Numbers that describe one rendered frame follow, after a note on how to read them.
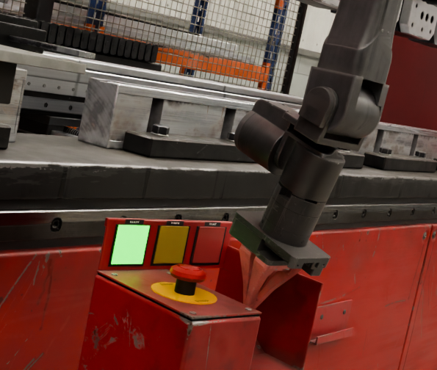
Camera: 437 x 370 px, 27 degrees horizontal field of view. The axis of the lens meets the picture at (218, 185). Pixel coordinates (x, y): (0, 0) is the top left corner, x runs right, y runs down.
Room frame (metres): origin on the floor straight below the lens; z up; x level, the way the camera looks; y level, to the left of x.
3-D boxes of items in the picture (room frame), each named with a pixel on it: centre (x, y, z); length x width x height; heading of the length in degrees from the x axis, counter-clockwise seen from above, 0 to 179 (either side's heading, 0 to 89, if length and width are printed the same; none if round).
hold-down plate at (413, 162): (2.12, -0.40, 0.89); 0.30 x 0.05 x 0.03; 146
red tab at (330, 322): (1.75, -0.27, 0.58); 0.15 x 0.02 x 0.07; 146
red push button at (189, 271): (0.96, 0.01, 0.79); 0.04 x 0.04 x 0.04
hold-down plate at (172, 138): (1.46, 0.04, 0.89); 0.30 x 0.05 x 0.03; 146
